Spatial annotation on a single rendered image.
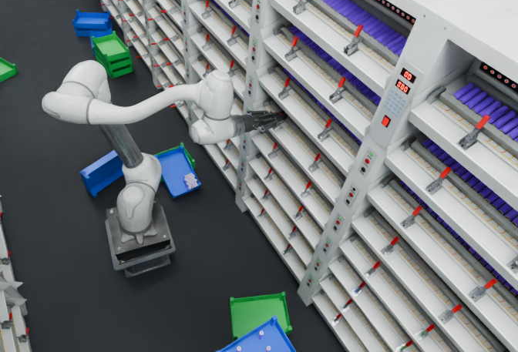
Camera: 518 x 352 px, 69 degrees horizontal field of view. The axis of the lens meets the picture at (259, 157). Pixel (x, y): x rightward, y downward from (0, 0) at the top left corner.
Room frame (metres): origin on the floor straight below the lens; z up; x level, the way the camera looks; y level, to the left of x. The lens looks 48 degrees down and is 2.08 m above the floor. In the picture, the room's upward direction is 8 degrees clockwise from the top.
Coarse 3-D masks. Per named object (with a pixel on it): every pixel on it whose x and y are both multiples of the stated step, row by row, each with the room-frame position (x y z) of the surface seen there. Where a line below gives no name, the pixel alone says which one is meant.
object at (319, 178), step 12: (264, 96) 1.39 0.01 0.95; (264, 108) 1.37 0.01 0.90; (276, 132) 1.22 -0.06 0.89; (288, 144) 1.16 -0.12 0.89; (300, 156) 1.10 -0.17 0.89; (312, 156) 1.10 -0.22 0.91; (324, 168) 1.04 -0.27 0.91; (312, 180) 1.01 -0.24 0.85; (324, 180) 0.98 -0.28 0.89; (336, 180) 0.98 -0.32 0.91; (324, 192) 0.94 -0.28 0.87; (336, 192) 0.93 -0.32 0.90
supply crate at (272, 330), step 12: (264, 324) 0.56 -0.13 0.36; (276, 324) 0.58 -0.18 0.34; (252, 336) 0.52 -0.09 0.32; (264, 336) 0.53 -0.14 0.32; (276, 336) 0.53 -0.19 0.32; (228, 348) 0.45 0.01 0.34; (252, 348) 0.47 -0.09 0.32; (264, 348) 0.48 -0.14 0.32; (276, 348) 0.48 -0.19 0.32; (288, 348) 0.49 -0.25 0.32
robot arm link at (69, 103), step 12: (72, 84) 1.09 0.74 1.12; (48, 96) 1.02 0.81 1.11; (60, 96) 1.02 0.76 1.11; (72, 96) 1.03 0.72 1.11; (84, 96) 1.05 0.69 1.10; (48, 108) 0.98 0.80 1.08; (60, 108) 0.98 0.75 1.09; (72, 108) 0.98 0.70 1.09; (84, 108) 0.99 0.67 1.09; (72, 120) 0.97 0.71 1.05; (84, 120) 0.97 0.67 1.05
